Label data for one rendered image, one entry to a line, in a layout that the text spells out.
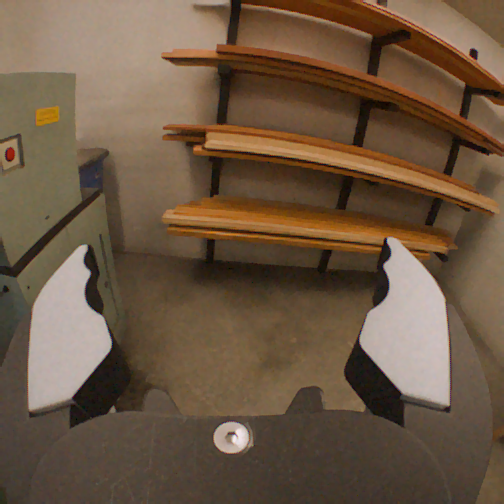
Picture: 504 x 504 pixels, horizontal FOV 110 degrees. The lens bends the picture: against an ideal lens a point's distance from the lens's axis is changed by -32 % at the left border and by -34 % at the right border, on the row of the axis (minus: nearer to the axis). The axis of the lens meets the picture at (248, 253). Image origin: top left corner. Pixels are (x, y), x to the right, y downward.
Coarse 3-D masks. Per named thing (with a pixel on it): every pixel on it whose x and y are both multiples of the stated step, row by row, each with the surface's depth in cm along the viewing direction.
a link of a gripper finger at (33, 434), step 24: (24, 336) 5; (24, 360) 5; (0, 384) 4; (24, 384) 4; (0, 408) 3; (24, 408) 4; (72, 408) 4; (0, 432) 3; (24, 432) 3; (48, 432) 3; (0, 456) 2; (24, 456) 3; (0, 480) 2; (24, 480) 2
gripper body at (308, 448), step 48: (96, 432) 3; (144, 432) 4; (192, 432) 4; (240, 432) 4; (288, 432) 4; (336, 432) 4; (384, 432) 3; (48, 480) 2; (96, 480) 3; (144, 480) 3; (192, 480) 3; (240, 480) 3; (288, 480) 3; (336, 480) 3; (384, 480) 3; (432, 480) 2
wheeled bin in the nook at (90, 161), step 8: (80, 152) 139; (88, 152) 141; (96, 152) 145; (104, 152) 151; (80, 160) 126; (88, 160) 131; (96, 160) 140; (80, 168) 122; (88, 168) 138; (96, 168) 151; (80, 176) 130; (88, 176) 141; (96, 176) 154; (80, 184) 132; (88, 184) 144; (96, 184) 156
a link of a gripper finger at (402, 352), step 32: (384, 256) 10; (384, 288) 8; (416, 288) 7; (384, 320) 6; (416, 320) 6; (352, 352) 6; (384, 352) 5; (416, 352) 5; (448, 352) 5; (352, 384) 6; (384, 384) 5; (416, 384) 5; (448, 384) 4
